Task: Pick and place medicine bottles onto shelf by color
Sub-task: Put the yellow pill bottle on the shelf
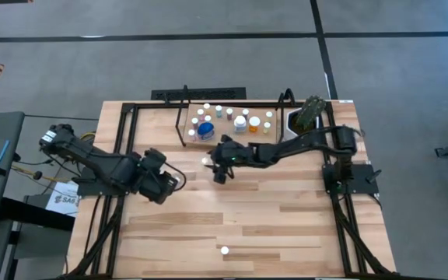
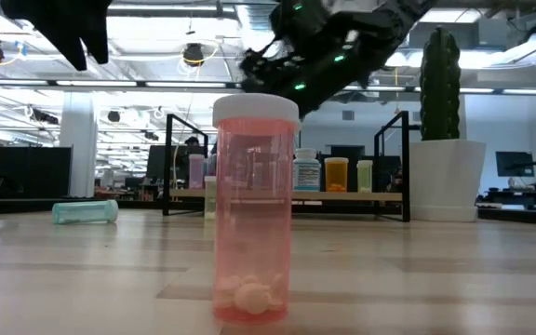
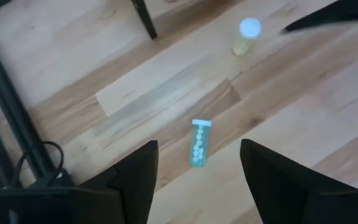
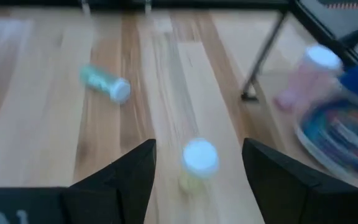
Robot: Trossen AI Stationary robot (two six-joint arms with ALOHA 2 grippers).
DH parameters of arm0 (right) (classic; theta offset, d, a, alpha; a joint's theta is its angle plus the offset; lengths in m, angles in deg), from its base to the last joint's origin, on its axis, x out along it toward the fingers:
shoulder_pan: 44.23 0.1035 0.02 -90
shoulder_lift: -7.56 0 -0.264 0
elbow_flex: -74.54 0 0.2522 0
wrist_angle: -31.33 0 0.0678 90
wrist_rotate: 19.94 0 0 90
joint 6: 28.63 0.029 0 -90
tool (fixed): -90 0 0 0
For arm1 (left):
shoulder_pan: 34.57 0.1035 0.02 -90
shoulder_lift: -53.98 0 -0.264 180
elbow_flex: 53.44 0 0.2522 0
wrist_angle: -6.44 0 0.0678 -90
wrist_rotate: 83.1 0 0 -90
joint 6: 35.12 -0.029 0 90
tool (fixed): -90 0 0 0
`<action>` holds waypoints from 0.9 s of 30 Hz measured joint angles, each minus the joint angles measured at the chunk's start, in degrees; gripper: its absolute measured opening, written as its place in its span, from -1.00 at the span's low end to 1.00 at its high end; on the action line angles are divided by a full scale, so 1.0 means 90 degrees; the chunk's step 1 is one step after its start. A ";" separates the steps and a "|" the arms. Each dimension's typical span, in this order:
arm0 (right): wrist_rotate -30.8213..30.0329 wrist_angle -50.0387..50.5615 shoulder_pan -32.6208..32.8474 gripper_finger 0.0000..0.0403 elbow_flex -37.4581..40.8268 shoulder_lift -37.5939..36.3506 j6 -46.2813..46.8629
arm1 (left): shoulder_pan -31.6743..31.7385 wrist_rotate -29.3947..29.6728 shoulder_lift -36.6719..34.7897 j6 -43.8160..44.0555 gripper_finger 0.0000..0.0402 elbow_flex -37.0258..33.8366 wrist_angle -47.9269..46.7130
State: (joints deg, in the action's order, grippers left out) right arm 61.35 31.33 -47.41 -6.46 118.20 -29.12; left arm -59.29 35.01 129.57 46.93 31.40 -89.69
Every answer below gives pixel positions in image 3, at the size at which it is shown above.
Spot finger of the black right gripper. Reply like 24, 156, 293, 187
280, 0, 358, 34

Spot teal vial white pills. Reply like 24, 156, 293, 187
188, 119, 213, 167

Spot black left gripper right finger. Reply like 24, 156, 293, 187
240, 139, 354, 224

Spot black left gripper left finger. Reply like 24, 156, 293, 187
76, 139, 160, 224

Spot yellow pill vial white cap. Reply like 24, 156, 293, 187
231, 17, 262, 57

